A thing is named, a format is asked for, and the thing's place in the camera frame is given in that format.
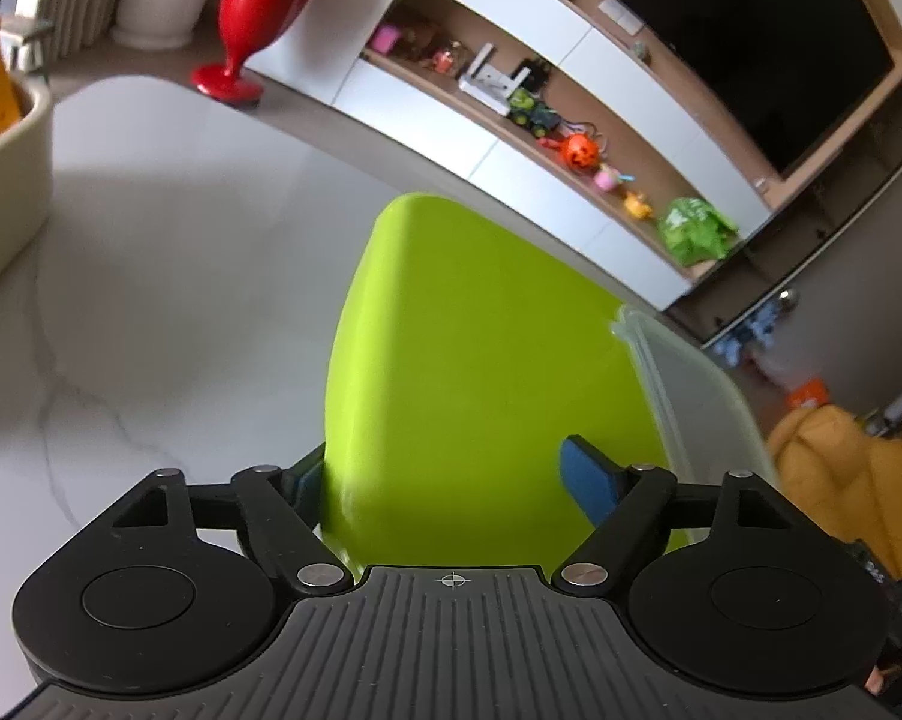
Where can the pink toy cup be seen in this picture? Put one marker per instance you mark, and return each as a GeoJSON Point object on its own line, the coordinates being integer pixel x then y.
{"type": "Point", "coordinates": [608, 178]}

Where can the red goblet-shaped vase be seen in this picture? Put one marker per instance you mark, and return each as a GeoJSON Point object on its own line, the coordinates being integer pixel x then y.
{"type": "Point", "coordinates": [263, 0]}

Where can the lime green plastic lid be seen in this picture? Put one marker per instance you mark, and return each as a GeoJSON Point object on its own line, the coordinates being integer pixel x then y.
{"type": "Point", "coordinates": [481, 360]}

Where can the clear plastic box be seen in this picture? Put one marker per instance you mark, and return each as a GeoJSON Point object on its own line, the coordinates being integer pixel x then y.
{"type": "Point", "coordinates": [691, 390]}

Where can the yellow toy pot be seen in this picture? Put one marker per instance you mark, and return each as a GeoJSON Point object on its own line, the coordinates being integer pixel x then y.
{"type": "Point", "coordinates": [637, 205]}

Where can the green toy truck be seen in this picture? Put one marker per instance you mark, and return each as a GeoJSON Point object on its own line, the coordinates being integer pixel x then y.
{"type": "Point", "coordinates": [532, 114]}

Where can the white router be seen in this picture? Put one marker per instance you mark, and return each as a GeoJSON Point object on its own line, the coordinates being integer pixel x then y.
{"type": "Point", "coordinates": [485, 90]}

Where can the orange packet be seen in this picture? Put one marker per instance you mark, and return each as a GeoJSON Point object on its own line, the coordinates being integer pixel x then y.
{"type": "Point", "coordinates": [807, 394]}

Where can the green plastic bag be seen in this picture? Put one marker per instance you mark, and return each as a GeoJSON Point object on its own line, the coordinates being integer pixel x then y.
{"type": "Point", "coordinates": [691, 229]}

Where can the yellow sofa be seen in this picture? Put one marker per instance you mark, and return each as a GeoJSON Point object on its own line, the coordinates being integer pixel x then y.
{"type": "Point", "coordinates": [856, 465]}

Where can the small glass jar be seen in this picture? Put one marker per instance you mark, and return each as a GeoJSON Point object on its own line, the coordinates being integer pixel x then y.
{"type": "Point", "coordinates": [448, 58]}

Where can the cream organizer box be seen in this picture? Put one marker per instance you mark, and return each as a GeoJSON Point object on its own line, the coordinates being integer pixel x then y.
{"type": "Point", "coordinates": [9, 187]}

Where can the grey side shelf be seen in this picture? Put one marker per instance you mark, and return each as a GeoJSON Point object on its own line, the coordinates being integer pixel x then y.
{"type": "Point", "coordinates": [833, 225]}

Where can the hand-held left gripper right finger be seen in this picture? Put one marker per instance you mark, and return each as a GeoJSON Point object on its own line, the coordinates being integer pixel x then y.
{"type": "Point", "coordinates": [590, 484]}

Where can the black television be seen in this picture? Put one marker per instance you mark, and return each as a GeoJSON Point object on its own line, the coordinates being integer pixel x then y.
{"type": "Point", "coordinates": [721, 37]}

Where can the white marble desktop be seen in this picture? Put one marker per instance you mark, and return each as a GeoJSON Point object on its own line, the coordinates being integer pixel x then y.
{"type": "Point", "coordinates": [158, 277]}

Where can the blue plush toy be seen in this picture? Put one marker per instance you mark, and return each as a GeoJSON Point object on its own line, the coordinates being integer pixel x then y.
{"type": "Point", "coordinates": [755, 330]}

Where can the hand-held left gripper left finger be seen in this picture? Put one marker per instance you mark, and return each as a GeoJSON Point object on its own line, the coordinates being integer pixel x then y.
{"type": "Point", "coordinates": [305, 491]}

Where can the orange pumpkin toy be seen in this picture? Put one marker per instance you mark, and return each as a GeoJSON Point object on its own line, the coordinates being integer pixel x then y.
{"type": "Point", "coordinates": [578, 152]}

